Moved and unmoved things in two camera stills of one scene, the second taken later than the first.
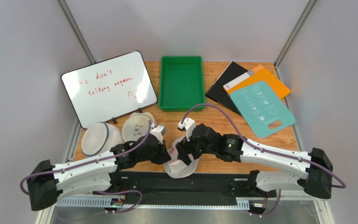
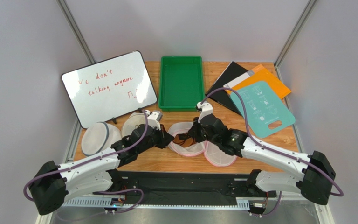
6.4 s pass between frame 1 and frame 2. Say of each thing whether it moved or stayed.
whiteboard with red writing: stayed
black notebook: stayed
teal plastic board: stayed
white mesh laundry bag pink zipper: moved
